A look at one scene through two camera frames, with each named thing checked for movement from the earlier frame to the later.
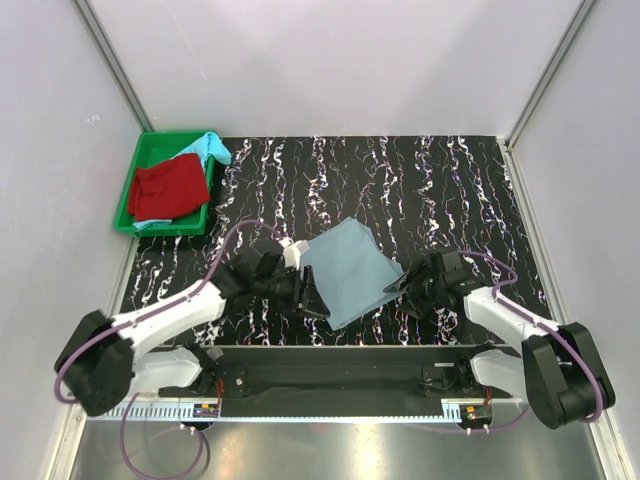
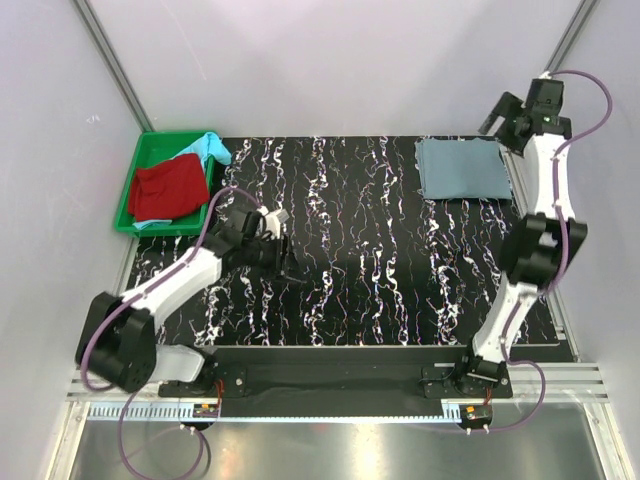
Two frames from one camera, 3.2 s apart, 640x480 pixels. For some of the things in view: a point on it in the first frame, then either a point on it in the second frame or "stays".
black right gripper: [421, 271] to [505, 108]
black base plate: [336, 380] stays
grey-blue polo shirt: [352, 271] to [462, 168]
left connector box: [202, 410] stays
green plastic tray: [153, 146] stays
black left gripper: [311, 298] to [287, 266]
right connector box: [476, 413] stays
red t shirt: [169, 189] stays
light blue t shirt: [210, 148] stays
